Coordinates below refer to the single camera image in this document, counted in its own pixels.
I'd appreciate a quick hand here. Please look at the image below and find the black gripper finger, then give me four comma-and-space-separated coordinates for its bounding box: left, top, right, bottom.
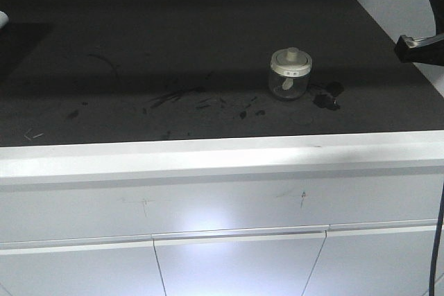
429, 0, 444, 35
394, 33, 443, 67

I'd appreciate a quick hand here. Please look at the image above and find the glass jar with beige lid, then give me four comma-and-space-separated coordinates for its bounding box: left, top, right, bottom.
268, 47, 313, 101

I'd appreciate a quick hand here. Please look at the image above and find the white base cabinet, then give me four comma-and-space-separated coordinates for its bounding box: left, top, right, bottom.
1, 131, 443, 295

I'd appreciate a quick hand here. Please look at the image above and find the white paper roll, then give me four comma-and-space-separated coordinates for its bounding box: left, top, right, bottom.
0, 11, 9, 29

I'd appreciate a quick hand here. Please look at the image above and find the black camera cable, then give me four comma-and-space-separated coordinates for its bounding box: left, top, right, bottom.
428, 180, 444, 296

